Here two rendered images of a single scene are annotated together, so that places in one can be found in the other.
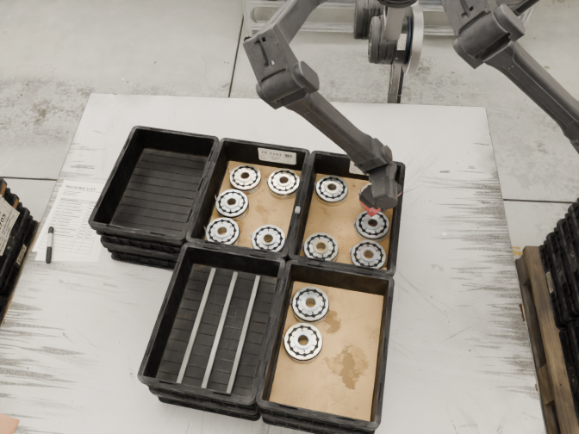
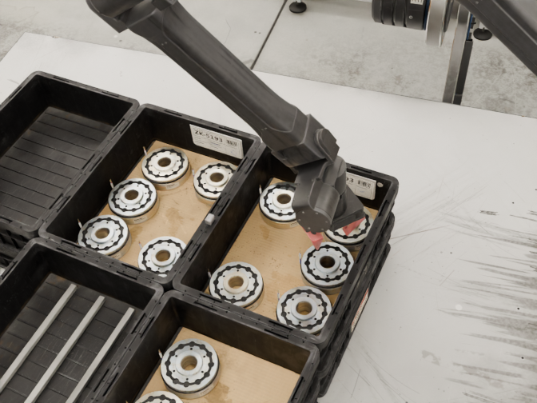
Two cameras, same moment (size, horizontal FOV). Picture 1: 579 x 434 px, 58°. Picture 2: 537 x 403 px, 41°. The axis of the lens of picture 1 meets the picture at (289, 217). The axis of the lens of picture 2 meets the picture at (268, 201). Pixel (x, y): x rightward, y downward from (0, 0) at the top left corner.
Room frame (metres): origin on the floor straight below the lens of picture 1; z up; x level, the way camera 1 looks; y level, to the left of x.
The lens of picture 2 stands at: (0.05, -0.38, 2.02)
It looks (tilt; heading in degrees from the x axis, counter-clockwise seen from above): 51 degrees down; 17
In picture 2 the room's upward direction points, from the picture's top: 6 degrees counter-clockwise
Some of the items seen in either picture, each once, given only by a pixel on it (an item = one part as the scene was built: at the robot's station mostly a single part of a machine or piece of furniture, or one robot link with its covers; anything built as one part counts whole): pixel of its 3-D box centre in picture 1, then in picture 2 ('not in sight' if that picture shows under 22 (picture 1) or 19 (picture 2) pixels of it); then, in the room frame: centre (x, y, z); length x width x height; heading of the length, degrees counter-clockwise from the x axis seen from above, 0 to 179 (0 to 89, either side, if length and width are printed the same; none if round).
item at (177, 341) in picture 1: (219, 324); (44, 365); (0.52, 0.20, 0.87); 0.40 x 0.30 x 0.11; 167
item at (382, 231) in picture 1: (372, 224); (327, 264); (0.83, -0.25, 0.86); 0.10 x 0.10 x 0.01
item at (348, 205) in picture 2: (382, 186); (329, 199); (0.83, -0.26, 1.05); 0.10 x 0.07 x 0.07; 129
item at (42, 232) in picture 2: (251, 195); (155, 187); (0.91, 0.11, 0.92); 0.40 x 0.30 x 0.02; 167
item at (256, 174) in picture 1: (245, 176); (165, 164); (1.03, 0.14, 0.86); 0.10 x 0.10 x 0.01
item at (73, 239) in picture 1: (77, 219); not in sight; (0.99, 0.74, 0.70); 0.33 x 0.23 x 0.01; 175
